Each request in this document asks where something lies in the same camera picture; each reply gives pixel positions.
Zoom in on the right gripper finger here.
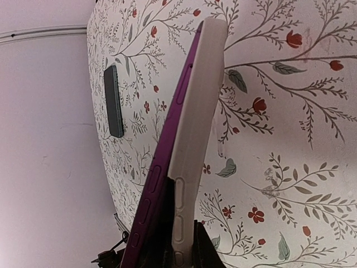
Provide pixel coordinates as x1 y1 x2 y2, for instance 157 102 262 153
139 179 223 268

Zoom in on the white clear phone case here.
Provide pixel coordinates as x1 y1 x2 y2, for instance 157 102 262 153
168 17 228 267

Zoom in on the dark teal phone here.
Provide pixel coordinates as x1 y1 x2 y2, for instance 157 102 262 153
104 65 124 138

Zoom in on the floral patterned table mat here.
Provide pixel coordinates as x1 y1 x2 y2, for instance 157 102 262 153
87 1 356 267

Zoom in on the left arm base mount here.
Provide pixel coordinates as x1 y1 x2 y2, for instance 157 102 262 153
90 231 129 268

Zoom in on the left aluminium frame post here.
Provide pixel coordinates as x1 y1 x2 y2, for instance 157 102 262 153
1 25 86 45

